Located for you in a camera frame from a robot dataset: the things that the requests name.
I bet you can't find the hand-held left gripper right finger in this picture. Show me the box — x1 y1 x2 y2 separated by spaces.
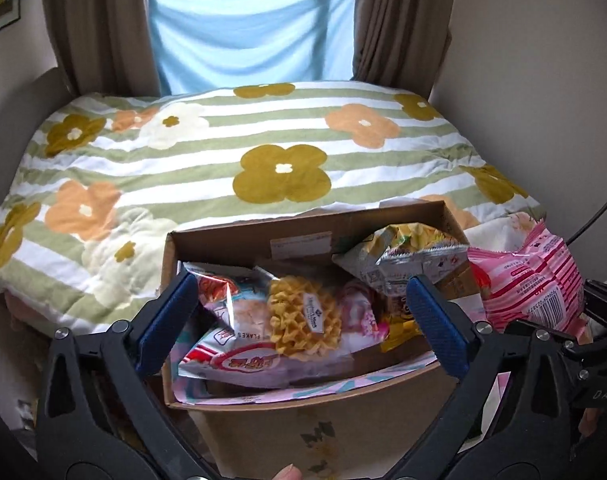
393 274 570 468

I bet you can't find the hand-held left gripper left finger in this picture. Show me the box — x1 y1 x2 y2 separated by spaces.
36 267 206 468

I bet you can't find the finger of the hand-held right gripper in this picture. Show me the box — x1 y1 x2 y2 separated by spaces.
553 332 598 376
584 280 607 343

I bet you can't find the brown yellow snack packet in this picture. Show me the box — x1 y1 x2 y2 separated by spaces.
381 295 430 354

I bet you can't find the pale pink snack packet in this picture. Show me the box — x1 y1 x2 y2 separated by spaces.
341 282 390 347

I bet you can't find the pale yellow silver snack packet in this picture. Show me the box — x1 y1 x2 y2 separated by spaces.
332 224 470 299

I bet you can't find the blue white cereal snack packet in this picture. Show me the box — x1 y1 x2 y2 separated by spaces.
190 262 275 342

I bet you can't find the pink white striped snack packet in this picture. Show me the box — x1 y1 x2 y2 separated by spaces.
467 221 587 334

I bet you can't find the yellow waffle snack packet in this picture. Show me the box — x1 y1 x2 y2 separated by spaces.
256 266 357 361

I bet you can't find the cardboard box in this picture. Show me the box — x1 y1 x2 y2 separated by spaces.
160 200 484 411

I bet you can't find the person's right hand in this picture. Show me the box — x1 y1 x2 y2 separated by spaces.
577 405 607 439

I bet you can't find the pastel bed sheet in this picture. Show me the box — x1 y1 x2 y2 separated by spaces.
2 290 59 337

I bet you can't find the white floral blanket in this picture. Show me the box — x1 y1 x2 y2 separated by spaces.
188 212 549 480

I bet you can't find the green striped floral duvet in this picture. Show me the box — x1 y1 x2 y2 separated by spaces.
0 81 541 342

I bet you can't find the grey bed headboard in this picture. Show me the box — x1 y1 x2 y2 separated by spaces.
0 67 79 173

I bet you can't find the brown curtain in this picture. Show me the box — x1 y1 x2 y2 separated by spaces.
40 0 164 99
351 0 457 106

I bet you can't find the light blue cloth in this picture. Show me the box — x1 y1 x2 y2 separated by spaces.
147 0 358 97

